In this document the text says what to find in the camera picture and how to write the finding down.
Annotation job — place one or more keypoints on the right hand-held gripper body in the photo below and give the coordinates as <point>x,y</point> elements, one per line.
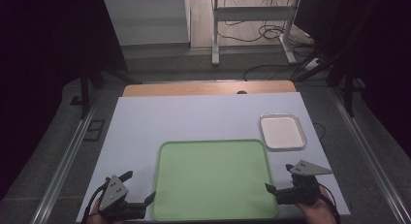
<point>302,185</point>

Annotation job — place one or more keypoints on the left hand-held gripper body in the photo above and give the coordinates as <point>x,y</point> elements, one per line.
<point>113,193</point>

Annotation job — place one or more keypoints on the person's left hand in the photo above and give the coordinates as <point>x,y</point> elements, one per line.
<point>95,214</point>

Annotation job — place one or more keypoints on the person's right hand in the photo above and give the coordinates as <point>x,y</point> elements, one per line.
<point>318,211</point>

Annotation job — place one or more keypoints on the white square dish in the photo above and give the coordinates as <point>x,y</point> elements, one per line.
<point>282,132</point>

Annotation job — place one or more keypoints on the green plastic tray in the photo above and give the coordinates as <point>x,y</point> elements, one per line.
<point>213,178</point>

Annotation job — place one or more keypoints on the white table mat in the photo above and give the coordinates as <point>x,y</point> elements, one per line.
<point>200,117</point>

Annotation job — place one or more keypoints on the black metal stand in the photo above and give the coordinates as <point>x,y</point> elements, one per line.
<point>85,88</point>
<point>347,72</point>

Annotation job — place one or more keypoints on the white power strip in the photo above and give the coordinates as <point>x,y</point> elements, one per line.
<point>312,64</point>

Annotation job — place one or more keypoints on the black floor bracket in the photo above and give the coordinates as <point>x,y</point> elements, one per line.
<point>94,130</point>

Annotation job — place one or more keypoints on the aluminium floor rail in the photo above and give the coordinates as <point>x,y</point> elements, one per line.
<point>64,162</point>
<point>368,156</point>

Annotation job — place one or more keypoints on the grey wall panel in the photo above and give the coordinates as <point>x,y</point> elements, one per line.
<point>147,20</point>

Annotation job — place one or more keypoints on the white metal desk frame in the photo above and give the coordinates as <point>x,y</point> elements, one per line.
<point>255,13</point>

